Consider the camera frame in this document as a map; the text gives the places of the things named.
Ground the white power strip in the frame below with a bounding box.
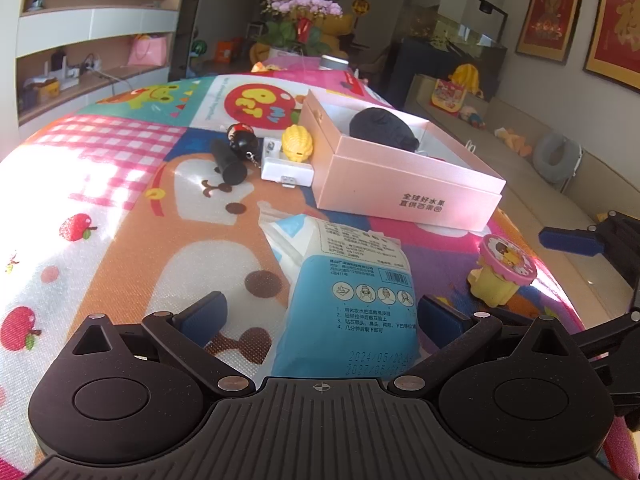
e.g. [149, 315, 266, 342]
[67, 60, 103, 79]

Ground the small plush doll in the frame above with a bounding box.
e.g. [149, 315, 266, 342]
[459, 105, 487, 128]

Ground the pink cardboard box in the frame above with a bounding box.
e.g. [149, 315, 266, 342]
[298, 89, 507, 232]

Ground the framed red picture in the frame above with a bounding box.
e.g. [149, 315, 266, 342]
[515, 0, 588, 65]
[582, 0, 640, 93]

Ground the white wall shelf cabinet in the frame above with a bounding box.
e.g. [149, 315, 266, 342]
[15, 0, 196, 128]

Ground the fish tank on dark cabinet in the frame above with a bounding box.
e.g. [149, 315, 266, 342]
[385, 0, 508, 111]

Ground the yellow corn toy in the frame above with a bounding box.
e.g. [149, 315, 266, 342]
[281, 125, 315, 163]

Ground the yellow duck plush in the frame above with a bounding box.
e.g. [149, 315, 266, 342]
[495, 126, 533, 156]

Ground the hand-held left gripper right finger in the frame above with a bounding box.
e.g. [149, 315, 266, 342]
[387, 294, 577, 394]

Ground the beige sofa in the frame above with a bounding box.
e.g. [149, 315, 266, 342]
[402, 72, 640, 341]

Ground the black plush toy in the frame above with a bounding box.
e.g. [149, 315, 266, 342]
[349, 106, 422, 153]

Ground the black doll keychain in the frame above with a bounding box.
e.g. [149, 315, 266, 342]
[227, 122, 262, 162]

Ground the yellow backpack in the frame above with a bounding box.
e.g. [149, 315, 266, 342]
[450, 63, 485, 98]

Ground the yellow toy cup pink lid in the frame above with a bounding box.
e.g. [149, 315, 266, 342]
[467, 234, 538, 308]

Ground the white battery charger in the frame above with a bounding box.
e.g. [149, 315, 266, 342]
[261, 137, 316, 187]

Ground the colourful cartoon play mat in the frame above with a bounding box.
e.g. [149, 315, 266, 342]
[0, 55, 640, 480]

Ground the yellow box on shelf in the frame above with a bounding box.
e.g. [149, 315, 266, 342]
[35, 79, 61, 103]

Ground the pink gift bag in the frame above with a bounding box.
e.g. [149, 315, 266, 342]
[127, 35, 168, 67]

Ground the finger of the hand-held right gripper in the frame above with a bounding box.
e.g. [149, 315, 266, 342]
[538, 210, 640, 307]
[573, 311, 640, 417]

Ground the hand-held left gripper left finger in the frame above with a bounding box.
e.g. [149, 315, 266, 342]
[70, 290, 257, 394]

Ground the blue wet wipes packet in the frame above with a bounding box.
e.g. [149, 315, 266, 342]
[259, 214, 422, 382]

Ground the grey neck pillow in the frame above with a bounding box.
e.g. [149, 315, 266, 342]
[532, 131, 583, 193]

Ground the potted purple orchid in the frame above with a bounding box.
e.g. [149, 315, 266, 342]
[252, 0, 346, 57]

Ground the black cylinder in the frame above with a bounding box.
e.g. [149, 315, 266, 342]
[210, 139, 251, 186]

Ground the red and yellow printed bag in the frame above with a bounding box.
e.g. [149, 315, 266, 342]
[430, 77, 471, 117]

